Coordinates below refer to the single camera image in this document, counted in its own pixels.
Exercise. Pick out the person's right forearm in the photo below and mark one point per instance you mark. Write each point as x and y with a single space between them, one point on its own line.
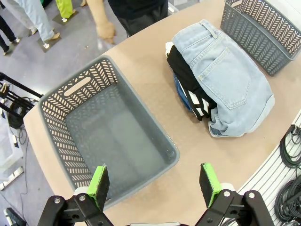
97 11

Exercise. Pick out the black fabric garment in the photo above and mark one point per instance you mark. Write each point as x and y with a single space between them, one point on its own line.
183 70

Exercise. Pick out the person's right hand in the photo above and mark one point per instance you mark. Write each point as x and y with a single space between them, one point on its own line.
105 31

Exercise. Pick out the gray plastic lattice basket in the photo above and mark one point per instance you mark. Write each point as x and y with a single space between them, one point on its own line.
122 136
258 44

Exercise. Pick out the white slotted base panel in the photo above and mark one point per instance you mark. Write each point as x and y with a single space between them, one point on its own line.
268 179

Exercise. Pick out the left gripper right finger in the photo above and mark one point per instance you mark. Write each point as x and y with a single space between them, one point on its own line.
209 186

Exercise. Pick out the person in black t-shirt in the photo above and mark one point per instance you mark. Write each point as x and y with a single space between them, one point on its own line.
138 14

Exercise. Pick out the black camera tripod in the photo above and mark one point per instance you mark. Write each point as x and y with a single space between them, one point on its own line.
14 99

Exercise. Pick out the dark blue denim garment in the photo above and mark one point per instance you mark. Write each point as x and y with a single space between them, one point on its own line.
182 95

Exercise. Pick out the light blue denim shorts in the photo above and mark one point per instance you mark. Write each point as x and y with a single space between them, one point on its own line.
225 77

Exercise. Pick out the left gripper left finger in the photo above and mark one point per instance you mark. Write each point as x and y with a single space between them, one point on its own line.
98 186

